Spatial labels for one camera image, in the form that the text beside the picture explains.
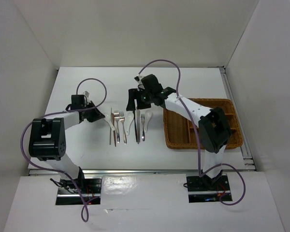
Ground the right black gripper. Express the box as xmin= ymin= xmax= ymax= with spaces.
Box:
xmin=126 ymin=87 xmax=153 ymax=111

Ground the white ceramic spoon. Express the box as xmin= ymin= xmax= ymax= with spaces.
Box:
xmin=104 ymin=114 xmax=115 ymax=131
xmin=125 ymin=112 xmax=134 ymax=135
xmin=145 ymin=110 xmax=152 ymax=133

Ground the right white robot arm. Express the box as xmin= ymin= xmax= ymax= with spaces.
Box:
xmin=126 ymin=74 xmax=232 ymax=189

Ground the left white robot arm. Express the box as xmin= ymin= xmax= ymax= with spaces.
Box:
xmin=29 ymin=93 xmax=105 ymax=193

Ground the silver knife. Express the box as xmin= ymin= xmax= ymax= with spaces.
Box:
xmin=136 ymin=109 xmax=140 ymax=144

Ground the steel fork right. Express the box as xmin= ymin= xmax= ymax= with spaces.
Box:
xmin=140 ymin=114 xmax=145 ymax=142

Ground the steel fork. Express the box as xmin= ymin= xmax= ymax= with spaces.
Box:
xmin=140 ymin=114 xmax=145 ymax=142
xmin=114 ymin=110 xmax=120 ymax=143
xmin=119 ymin=111 xmax=127 ymax=144

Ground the copper chopstick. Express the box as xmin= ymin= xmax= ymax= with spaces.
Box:
xmin=111 ymin=113 xmax=117 ymax=147

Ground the steel fork left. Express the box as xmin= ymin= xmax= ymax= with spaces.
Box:
xmin=114 ymin=110 xmax=120 ymax=143

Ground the wicker cutlery tray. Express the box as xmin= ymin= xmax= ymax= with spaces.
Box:
xmin=163 ymin=98 xmax=243 ymax=149

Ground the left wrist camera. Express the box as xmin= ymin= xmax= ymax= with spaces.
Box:
xmin=83 ymin=91 xmax=89 ymax=98

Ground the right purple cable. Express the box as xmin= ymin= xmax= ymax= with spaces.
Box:
xmin=138 ymin=59 xmax=247 ymax=206

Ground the purple cable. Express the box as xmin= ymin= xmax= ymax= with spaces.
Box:
xmin=19 ymin=78 xmax=108 ymax=222
xmin=138 ymin=59 xmax=247 ymax=206

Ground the aluminium rail front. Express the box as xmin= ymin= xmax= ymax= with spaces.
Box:
xmin=29 ymin=169 xmax=257 ymax=176

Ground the aluminium rail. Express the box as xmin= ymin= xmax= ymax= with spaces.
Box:
xmin=29 ymin=169 xmax=257 ymax=176
xmin=219 ymin=67 xmax=257 ymax=172

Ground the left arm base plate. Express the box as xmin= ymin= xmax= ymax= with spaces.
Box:
xmin=51 ymin=177 xmax=102 ymax=205

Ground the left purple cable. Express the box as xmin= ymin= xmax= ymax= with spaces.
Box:
xmin=19 ymin=78 xmax=108 ymax=222

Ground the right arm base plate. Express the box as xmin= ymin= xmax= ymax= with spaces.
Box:
xmin=183 ymin=175 xmax=232 ymax=203

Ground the aluminium rail right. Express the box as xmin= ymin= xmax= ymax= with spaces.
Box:
xmin=219 ymin=67 xmax=257 ymax=172

